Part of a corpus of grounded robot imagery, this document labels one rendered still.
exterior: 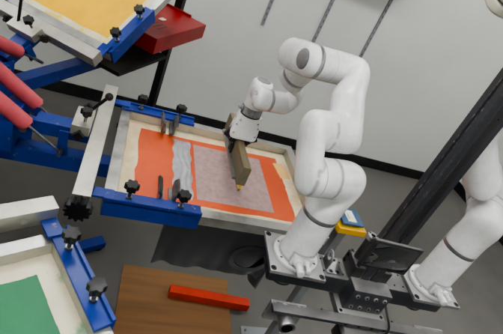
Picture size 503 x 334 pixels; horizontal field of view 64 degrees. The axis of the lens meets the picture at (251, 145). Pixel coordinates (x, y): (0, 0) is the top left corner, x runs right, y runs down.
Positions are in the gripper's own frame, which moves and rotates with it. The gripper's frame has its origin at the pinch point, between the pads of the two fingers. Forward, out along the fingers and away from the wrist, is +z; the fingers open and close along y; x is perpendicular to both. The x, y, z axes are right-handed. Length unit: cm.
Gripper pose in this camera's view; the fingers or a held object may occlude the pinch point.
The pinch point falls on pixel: (236, 147)
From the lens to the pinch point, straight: 151.9
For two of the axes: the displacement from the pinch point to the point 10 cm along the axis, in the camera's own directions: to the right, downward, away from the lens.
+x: -1.6, -5.6, 8.2
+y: 9.2, 2.2, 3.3
